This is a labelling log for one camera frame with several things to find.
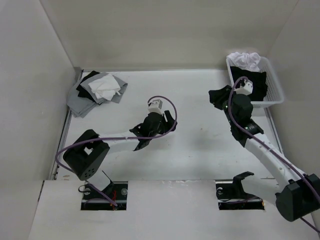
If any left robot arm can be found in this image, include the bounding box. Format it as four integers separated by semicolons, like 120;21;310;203
63;110;177;200

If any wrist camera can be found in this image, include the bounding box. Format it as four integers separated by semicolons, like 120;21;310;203
148;99;163;115
235;79;253;96

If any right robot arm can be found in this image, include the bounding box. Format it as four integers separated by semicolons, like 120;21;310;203
225;93;320;222

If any black tank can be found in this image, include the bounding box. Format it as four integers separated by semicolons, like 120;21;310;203
208;74;264;147
76;71;108;105

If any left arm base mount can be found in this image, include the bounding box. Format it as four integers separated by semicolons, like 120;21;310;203
78;181;129;211

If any white folded tank top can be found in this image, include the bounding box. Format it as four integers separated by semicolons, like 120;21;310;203
88;74;121;101

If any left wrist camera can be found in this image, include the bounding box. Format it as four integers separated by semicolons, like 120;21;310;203
148;99;163;115

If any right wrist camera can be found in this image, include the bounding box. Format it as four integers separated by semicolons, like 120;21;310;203
235;79;253;96

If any white tank top in basket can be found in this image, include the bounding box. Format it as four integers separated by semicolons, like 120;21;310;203
227;52;261;72

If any black folded tank top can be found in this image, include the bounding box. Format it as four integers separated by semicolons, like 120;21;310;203
76;71;108;105

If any white plastic basket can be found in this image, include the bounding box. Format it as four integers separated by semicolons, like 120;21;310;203
226;56;285;110

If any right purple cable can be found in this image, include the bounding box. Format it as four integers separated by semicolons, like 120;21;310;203
227;76;320;232

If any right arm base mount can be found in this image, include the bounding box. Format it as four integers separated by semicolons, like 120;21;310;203
215;171;265;211

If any grey folded tank top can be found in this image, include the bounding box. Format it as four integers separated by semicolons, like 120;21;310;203
67;74;128;118

